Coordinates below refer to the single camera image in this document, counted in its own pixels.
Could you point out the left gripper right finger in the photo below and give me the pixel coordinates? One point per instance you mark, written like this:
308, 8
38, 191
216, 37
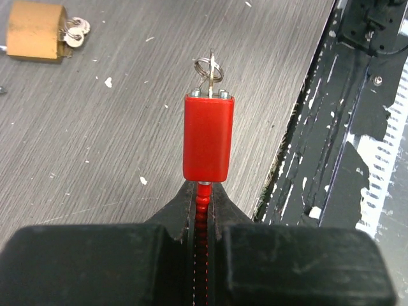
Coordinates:
253, 263

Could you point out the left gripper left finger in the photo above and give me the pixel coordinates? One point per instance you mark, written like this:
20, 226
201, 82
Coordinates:
147, 263

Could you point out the red cable padlock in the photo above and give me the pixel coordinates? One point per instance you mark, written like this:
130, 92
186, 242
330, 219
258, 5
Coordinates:
208, 124

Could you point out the silver keys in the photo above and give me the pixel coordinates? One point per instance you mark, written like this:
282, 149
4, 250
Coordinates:
209, 71

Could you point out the brass padlock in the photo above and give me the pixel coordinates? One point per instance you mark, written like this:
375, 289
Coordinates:
43, 32

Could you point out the slotted cable duct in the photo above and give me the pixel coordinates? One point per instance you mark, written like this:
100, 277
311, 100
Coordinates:
380, 157

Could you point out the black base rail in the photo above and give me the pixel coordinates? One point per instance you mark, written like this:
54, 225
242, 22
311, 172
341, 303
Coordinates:
353, 78

